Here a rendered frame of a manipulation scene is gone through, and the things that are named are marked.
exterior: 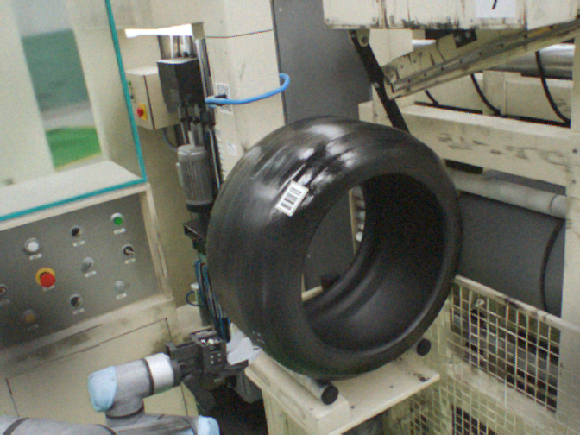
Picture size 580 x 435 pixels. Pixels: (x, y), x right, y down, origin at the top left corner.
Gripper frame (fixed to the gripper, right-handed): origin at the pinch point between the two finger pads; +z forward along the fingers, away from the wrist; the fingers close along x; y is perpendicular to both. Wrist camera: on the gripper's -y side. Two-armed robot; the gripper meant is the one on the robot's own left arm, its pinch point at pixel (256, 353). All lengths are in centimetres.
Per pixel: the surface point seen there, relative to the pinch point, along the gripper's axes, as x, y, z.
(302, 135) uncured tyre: 1.6, 45.9, 13.2
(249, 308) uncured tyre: -6.1, 14.1, -4.4
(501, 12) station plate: -29, 69, 35
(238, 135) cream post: 29, 42, 12
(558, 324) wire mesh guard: -32, 5, 58
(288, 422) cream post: 28, -44, 25
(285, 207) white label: -10.2, 35.0, 1.7
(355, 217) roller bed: 39, 12, 56
